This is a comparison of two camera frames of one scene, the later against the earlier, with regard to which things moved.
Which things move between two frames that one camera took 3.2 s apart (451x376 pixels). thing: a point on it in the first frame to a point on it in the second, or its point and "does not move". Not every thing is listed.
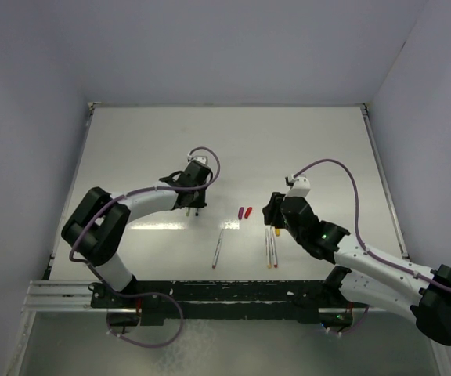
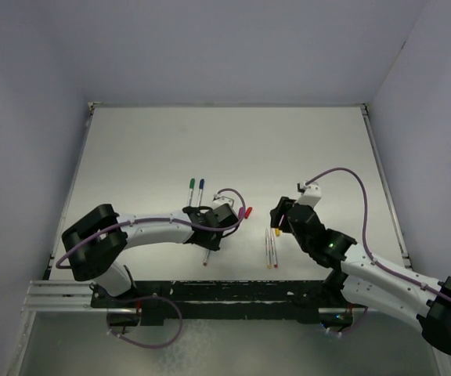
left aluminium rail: x=54 y=294 does not move
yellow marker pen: x=268 y=242 does not move
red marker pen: x=273 y=249 does not move
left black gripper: x=200 y=202 to x=211 y=245
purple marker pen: x=218 y=247 to x=207 y=255
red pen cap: x=248 y=211 does not move
